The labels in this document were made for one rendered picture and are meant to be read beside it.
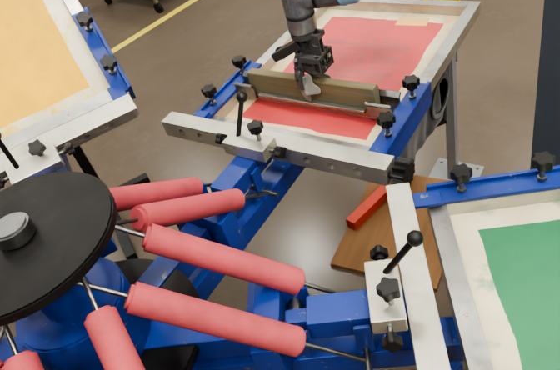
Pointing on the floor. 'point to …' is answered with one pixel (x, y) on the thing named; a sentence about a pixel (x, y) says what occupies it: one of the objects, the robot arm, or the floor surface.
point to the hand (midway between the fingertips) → (311, 92)
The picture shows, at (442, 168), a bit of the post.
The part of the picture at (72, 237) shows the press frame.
